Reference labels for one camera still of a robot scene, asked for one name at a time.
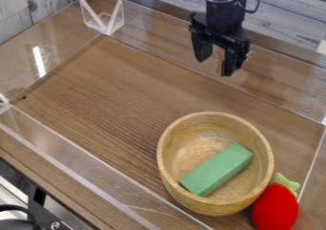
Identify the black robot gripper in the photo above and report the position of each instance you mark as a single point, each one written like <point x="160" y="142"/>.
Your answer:
<point x="218" y="27"/>

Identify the green rectangular block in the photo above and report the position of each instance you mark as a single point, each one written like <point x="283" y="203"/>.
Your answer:
<point x="216" y="170"/>

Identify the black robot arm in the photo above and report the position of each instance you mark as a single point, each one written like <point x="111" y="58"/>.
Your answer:
<point x="218" y="28"/>

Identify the brown wooden bowl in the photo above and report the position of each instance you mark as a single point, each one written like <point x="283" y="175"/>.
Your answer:
<point x="191" y="140"/>

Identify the red plush strawberry toy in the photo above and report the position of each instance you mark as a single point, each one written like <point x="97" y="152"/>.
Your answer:
<point x="276" y="208"/>

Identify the clear acrylic corner bracket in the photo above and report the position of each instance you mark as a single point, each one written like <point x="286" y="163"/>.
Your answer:
<point x="105" y="23"/>

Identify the clear acrylic tray wall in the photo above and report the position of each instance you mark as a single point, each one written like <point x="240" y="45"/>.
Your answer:
<point x="111" y="200"/>

